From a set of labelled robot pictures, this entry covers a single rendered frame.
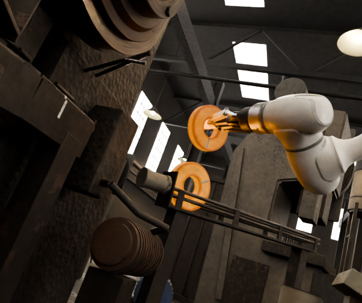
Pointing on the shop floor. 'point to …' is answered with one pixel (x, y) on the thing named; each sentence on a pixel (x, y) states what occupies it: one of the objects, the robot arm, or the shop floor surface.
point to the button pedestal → (358, 288)
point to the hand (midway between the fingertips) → (210, 124)
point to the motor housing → (119, 261)
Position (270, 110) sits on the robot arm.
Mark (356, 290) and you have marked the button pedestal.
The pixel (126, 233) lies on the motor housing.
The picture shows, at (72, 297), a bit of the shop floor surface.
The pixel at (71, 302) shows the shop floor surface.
